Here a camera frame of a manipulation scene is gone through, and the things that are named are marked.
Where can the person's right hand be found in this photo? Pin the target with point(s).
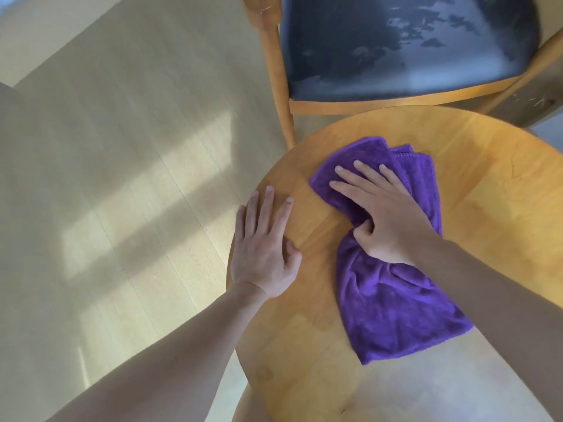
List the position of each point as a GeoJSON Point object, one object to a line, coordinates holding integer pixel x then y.
{"type": "Point", "coordinates": [396, 224]}

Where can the person's left hand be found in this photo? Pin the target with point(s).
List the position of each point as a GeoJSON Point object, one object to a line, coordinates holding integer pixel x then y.
{"type": "Point", "coordinates": [261, 254]}

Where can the purple microfibre cloth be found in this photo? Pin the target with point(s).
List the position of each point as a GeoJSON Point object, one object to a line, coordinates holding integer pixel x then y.
{"type": "Point", "coordinates": [391, 312]}

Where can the wooden chair with black seat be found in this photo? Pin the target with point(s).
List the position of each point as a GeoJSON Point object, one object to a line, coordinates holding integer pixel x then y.
{"type": "Point", "coordinates": [396, 48]}

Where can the person's left forearm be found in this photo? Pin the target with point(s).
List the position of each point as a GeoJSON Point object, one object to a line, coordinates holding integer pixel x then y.
{"type": "Point", "coordinates": [176, 360]}

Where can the person's right forearm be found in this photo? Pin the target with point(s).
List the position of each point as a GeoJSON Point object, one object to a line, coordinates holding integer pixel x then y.
{"type": "Point", "coordinates": [506, 312]}

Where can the person's left leg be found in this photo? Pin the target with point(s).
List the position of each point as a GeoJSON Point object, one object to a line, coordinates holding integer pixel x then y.
{"type": "Point", "coordinates": [248, 408]}

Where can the round wooden table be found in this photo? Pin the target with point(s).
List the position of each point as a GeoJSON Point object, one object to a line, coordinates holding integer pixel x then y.
{"type": "Point", "coordinates": [492, 180]}

